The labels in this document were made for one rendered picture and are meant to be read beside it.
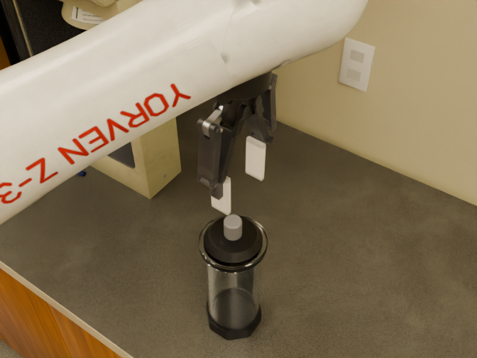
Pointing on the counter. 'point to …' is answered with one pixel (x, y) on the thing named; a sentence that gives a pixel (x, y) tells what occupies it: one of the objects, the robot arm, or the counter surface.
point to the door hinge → (16, 28)
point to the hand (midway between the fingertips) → (238, 179)
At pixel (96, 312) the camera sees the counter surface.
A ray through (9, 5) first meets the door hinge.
